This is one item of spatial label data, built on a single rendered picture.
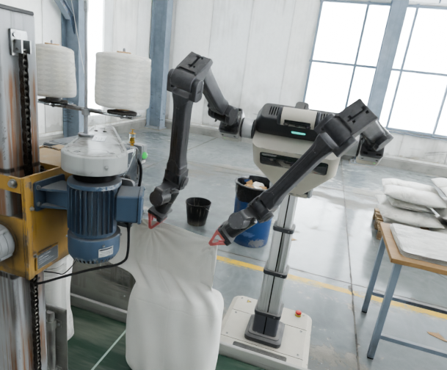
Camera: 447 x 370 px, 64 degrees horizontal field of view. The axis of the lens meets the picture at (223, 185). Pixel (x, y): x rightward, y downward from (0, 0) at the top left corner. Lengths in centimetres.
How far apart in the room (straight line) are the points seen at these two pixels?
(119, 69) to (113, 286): 133
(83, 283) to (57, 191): 119
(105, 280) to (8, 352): 81
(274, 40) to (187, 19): 232
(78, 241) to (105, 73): 48
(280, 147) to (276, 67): 779
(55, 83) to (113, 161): 37
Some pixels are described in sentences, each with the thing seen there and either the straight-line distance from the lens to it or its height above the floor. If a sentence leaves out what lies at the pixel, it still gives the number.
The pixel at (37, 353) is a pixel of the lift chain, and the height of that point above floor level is 71.
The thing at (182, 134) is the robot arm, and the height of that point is 146.
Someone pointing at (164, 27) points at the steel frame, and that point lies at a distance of 1000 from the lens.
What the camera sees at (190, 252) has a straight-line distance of 139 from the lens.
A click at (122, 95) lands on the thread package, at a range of 109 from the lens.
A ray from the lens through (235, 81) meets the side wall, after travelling 949.
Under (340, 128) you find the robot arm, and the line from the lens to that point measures 104.
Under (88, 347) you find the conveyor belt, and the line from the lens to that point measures 192.
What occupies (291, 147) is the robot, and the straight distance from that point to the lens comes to 155.
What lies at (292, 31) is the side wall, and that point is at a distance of 932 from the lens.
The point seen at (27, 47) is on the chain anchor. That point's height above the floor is 167.
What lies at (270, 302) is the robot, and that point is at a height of 50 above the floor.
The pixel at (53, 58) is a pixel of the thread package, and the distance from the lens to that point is 126.
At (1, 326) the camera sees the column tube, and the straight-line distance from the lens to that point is 140.
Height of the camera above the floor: 167
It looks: 17 degrees down
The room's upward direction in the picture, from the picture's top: 7 degrees clockwise
